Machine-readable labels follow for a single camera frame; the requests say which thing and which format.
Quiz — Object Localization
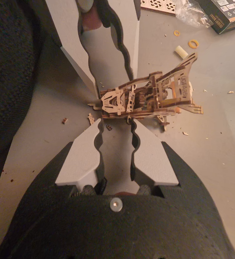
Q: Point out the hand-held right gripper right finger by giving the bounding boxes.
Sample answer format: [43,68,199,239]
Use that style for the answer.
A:
[130,119,179,186]

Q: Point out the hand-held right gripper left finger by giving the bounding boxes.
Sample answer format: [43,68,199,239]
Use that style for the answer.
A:
[55,118,107,195]

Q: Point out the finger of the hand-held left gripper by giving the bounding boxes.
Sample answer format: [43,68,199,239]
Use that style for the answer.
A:
[107,0,140,80]
[45,0,100,100]

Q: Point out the perforated wooden link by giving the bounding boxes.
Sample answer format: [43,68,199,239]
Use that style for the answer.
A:
[126,85,137,124]

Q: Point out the wooden mechanical model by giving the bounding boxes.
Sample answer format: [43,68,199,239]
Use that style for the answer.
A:
[100,52,203,132]

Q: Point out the wooden parts sheet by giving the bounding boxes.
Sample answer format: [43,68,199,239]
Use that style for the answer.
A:
[140,0,177,15]

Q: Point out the person's left hand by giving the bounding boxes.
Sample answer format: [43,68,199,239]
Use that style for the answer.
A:
[83,6,102,32]

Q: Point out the cream wax cylinder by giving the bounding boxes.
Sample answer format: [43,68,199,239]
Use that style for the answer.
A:
[175,46,188,59]

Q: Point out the clear plastic bag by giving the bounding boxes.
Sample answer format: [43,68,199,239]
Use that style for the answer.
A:
[175,0,214,28]

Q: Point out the black printed box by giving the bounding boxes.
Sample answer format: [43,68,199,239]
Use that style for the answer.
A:
[194,0,235,34]

